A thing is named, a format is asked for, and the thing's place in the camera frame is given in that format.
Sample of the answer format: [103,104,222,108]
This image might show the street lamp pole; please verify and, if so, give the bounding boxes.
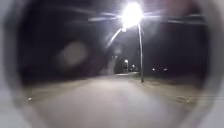
[120,2,146,84]

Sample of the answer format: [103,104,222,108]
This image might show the grey paved path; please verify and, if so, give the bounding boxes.
[28,73,201,128]

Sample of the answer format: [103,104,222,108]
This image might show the dark grass verge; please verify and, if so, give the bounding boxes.
[20,75,111,101]
[128,73,208,107]

